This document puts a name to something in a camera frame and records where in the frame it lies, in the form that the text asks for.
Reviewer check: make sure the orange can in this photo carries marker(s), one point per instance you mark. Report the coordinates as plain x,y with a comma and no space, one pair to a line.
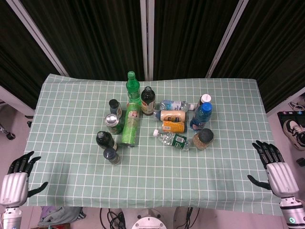
173,127

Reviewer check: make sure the grey cloth bundle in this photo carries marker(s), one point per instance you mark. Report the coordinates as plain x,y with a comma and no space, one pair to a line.
59,215

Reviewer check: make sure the clear water bottle green label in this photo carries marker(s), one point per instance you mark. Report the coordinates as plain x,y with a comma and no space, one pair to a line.
175,140

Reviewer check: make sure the grain jar with black lid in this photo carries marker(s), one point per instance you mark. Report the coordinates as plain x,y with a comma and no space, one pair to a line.
203,138

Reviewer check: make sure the black and white sneaker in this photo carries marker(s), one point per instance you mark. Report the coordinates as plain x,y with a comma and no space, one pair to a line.
295,132

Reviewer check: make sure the small jar with blue lid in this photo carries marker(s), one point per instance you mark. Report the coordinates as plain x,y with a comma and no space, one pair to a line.
111,155

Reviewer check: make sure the blue sports drink bottle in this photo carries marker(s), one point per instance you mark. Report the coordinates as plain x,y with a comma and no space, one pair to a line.
201,117

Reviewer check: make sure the dark bottle with yellow label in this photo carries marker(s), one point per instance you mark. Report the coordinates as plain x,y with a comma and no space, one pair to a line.
148,101

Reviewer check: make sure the small blue-grey bottle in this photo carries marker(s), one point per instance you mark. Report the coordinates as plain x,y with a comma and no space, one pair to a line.
115,107

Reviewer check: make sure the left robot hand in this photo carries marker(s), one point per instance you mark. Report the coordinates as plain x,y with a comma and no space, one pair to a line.
13,185

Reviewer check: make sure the green checked tablecloth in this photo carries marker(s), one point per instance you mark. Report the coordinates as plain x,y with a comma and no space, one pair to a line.
152,167

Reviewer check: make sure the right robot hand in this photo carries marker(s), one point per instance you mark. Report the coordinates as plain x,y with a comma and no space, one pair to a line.
281,176

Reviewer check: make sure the clear water bottle blue label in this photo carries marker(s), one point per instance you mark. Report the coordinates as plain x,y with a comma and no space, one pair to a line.
175,105

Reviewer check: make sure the silver lid jar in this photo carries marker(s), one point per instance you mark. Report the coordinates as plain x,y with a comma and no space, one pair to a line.
113,122

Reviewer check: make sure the white folding screen frame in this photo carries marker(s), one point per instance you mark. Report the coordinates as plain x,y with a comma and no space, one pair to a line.
147,39

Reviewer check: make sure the cream milk tea bottle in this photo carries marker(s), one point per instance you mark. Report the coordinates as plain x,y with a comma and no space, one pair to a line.
171,115

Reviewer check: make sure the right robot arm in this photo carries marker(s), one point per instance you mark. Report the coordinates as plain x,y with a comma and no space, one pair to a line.
292,211

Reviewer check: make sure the black caster wheel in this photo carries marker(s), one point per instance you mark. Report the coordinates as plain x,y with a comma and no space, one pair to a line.
10,136

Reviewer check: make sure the robot base white disc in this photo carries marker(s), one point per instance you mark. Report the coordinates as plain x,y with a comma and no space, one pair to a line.
149,223

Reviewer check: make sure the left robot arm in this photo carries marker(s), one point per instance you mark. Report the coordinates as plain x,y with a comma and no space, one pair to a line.
10,218

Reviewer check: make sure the dark green bottle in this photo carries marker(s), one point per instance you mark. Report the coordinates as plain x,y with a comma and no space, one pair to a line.
106,140

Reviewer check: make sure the green soda bottle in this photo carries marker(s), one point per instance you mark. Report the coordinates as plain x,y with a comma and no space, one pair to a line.
132,87

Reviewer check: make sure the green chip tube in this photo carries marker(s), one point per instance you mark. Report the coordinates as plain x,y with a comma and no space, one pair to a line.
130,124

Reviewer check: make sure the white-capped dark bottle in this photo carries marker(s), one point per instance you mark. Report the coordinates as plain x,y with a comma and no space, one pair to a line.
203,99

